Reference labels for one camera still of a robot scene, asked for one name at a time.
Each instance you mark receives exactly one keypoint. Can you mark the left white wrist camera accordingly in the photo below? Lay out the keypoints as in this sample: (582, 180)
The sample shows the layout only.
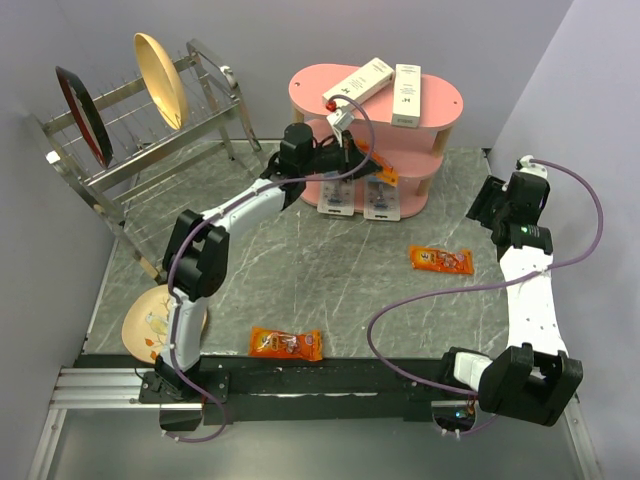
(339, 119)

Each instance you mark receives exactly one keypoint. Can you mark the white razor box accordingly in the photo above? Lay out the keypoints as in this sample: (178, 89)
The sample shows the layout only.
(406, 106)
(364, 82)

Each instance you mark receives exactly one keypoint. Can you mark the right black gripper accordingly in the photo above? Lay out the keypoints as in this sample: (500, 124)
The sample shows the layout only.
(491, 191)

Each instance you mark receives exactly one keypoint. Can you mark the black red plate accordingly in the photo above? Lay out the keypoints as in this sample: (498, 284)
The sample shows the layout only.
(86, 116)

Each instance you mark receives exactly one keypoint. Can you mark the bird painted wooden plate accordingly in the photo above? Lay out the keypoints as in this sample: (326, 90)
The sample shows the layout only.
(147, 327)

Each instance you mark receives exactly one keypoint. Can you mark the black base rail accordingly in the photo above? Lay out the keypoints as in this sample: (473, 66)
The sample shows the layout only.
(243, 389)

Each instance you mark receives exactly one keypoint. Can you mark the blue razor blister pack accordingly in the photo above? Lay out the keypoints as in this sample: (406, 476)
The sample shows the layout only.
(381, 201)
(337, 197)

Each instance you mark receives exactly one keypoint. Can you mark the yellow wooden plate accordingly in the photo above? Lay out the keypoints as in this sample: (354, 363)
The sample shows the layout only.
(162, 80)

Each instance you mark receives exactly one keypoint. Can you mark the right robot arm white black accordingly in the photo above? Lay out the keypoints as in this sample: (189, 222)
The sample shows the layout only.
(534, 378)

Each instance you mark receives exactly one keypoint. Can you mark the orange razor bag front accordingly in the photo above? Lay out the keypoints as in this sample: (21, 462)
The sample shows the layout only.
(275, 344)

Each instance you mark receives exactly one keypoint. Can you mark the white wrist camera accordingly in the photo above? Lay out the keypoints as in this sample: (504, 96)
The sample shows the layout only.
(528, 165)
(339, 119)

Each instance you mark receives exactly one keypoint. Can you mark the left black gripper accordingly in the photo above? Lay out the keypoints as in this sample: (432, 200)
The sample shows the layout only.
(348, 154)

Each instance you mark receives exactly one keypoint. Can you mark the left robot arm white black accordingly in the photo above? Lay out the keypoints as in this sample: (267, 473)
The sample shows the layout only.
(197, 256)

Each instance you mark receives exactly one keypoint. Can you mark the metal dish rack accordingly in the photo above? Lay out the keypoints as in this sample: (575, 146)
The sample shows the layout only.
(149, 157)

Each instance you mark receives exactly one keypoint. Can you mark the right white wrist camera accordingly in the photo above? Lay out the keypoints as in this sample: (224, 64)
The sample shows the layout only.
(528, 165)

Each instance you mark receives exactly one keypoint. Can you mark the pink three-tier shelf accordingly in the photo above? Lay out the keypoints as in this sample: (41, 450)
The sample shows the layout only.
(416, 154)

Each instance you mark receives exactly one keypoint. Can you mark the orange razor bag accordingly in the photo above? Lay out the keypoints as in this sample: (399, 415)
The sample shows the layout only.
(441, 261)
(388, 175)
(275, 344)

